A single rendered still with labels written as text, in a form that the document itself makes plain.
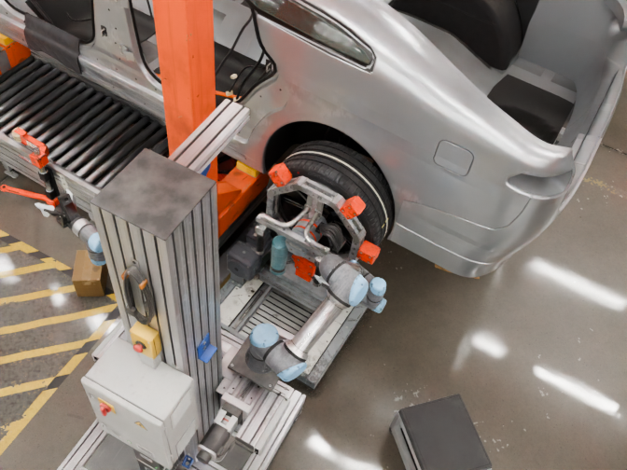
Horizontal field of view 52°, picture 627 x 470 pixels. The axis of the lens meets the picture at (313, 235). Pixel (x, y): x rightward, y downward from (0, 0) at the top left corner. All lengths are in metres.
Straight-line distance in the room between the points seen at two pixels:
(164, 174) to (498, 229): 1.70
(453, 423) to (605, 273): 1.83
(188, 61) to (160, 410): 1.30
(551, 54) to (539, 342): 1.83
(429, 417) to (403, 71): 1.72
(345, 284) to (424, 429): 1.11
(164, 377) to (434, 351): 2.02
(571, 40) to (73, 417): 3.64
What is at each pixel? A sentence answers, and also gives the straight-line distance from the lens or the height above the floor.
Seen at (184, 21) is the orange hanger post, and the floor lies 1.99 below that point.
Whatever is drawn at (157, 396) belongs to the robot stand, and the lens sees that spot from 2.39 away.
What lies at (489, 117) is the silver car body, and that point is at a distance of 2.78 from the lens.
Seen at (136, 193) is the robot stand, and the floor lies 2.03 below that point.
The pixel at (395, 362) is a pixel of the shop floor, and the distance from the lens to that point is 3.90.
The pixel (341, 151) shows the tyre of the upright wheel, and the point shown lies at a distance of 3.19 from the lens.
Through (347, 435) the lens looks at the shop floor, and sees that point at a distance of 3.67.
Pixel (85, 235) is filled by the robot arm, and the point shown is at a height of 1.24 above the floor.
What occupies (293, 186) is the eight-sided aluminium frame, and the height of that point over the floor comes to 1.09.
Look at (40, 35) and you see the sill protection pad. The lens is 4.36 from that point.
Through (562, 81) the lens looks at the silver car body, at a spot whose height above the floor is 0.90.
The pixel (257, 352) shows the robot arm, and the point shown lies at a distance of 2.72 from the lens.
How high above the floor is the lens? 3.41
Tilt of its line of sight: 52 degrees down
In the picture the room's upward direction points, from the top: 9 degrees clockwise
